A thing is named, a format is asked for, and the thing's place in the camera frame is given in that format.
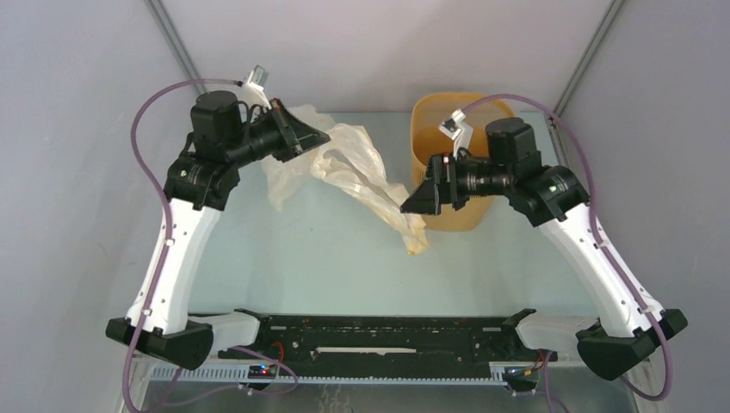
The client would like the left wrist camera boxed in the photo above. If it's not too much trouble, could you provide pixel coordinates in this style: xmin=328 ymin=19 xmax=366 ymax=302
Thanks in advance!
xmin=238 ymin=65 xmax=271 ymax=109

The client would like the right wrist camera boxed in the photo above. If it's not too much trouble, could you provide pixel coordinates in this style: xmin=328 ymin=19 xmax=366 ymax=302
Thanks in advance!
xmin=438 ymin=109 xmax=473 ymax=157

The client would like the orange slotted plastic trash bin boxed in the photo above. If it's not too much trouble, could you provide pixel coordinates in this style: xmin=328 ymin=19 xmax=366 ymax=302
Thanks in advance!
xmin=410 ymin=92 xmax=515 ymax=232

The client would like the aluminium frame post right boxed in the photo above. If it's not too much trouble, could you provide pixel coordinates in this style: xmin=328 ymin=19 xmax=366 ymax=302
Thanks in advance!
xmin=546 ymin=0 xmax=628 ymax=122

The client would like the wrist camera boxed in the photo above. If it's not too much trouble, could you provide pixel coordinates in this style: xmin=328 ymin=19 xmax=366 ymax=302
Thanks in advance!
xmin=438 ymin=109 xmax=473 ymax=157
xmin=238 ymin=65 xmax=271 ymax=109

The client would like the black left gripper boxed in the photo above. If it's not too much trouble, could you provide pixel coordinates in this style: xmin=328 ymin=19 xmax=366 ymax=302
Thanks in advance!
xmin=226 ymin=98 xmax=331 ymax=168

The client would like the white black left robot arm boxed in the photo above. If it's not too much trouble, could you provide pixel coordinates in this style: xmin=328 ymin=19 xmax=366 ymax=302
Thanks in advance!
xmin=105 ymin=90 xmax=331 ymax=370

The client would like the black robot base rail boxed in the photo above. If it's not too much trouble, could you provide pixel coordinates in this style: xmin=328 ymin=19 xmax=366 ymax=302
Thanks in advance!
xmin=209 ymin=313 xmax=541 ymax=389

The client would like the translucent cream trash bag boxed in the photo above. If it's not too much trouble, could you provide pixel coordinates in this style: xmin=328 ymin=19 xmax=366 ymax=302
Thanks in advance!
xmin=260 ymin=104 xmax=430 ymax=256

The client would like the aluminium frame post left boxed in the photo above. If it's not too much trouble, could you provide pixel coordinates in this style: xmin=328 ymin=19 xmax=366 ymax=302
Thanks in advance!
xmin=143 ymin=0 xmax=200 ymax=80

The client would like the aluminium frame post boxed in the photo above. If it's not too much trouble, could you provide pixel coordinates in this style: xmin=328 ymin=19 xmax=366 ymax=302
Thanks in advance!
xmin=546 ymin=0 xmax=628 ymax=122
xmin=143 ymin=0 xmax=200 ymax=80

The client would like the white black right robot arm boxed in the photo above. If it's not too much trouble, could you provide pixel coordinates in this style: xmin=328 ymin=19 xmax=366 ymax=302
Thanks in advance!
xmin=400 ymin=117 xmax=688 ymax=380

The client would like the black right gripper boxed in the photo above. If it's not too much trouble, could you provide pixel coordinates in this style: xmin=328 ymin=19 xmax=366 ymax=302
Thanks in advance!
xmin=399 ymin=151 xmax=512 ymax=216

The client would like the small electronics board with leds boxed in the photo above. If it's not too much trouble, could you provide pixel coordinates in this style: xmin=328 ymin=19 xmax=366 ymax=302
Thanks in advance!
xmin=247 ymin=365 xmax=277 ymax=379

